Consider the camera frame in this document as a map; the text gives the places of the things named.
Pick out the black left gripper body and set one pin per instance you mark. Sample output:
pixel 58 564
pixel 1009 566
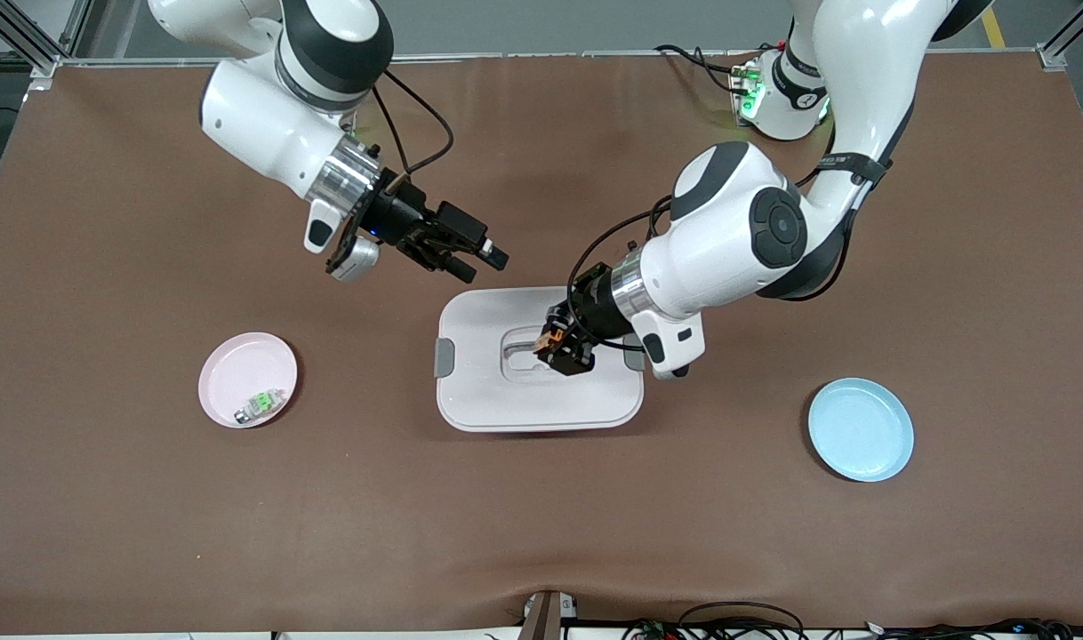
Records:
pixel 597 308

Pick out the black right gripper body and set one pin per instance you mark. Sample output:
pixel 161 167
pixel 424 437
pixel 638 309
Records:
pixel 397 216

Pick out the orange switch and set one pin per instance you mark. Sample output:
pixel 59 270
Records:
pixel 550 340

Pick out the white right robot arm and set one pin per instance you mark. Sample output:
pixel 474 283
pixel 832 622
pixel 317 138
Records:
pixel 266 116

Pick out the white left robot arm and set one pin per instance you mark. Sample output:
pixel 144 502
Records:
pixel 746 231

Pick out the white lidded box, grey latches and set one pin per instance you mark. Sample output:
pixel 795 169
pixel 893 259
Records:
pixel 488 391

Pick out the brown table mat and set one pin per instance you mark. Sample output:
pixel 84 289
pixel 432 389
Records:
pixel 541 516

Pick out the pink round plate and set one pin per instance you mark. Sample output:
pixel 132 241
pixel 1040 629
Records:
pixel 244 373

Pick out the light blue round plate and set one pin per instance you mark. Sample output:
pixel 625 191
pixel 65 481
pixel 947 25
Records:
pixel 862 431

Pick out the metal table edge rail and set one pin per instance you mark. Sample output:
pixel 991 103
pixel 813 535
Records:
pixel 550 56

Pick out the green switch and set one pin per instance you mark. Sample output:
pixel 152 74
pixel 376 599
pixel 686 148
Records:
pixel 259 405

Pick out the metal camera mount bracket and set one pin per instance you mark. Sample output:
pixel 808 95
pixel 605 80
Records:
pixel 546 615

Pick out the aluminium frame post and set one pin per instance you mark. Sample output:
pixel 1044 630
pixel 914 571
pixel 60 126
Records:
pixel 1070 36
pixel 35 40

